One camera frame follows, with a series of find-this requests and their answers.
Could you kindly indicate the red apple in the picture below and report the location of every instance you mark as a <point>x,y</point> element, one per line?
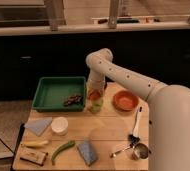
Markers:
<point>94,95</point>

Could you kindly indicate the brown grape bunch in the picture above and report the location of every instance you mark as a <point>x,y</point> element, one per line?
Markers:
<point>74,99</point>

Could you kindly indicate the green plastic tray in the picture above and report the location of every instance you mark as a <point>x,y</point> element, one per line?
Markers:
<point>52,92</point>

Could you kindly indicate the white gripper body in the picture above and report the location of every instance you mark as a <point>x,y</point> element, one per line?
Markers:
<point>96,81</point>

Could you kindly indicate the light blue cloth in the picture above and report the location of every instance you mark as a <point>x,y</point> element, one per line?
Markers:
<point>38,126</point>

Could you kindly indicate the brown wooden block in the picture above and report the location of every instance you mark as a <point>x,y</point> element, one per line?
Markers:
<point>33,155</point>

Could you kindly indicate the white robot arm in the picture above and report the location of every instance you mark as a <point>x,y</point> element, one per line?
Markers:
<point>169,111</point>

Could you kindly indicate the yellow banana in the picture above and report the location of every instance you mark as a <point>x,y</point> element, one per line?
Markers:
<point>34,144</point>

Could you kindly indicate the metal spoon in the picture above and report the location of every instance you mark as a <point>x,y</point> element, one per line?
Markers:
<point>114,154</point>

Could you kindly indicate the white plastic cup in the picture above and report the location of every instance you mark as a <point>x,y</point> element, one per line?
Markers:
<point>59,125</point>

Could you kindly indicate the steel measuring cup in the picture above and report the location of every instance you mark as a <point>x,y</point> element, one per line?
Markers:
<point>140,151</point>

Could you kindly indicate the blue sponge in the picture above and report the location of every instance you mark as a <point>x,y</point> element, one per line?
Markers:
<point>87,152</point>

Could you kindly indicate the orange bowl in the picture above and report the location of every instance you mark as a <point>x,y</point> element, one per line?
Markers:
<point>125,100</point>

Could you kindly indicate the green plastic cup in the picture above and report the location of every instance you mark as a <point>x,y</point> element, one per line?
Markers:
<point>96,105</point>

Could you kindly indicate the green chili pepper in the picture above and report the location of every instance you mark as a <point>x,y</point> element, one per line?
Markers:
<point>60,149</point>

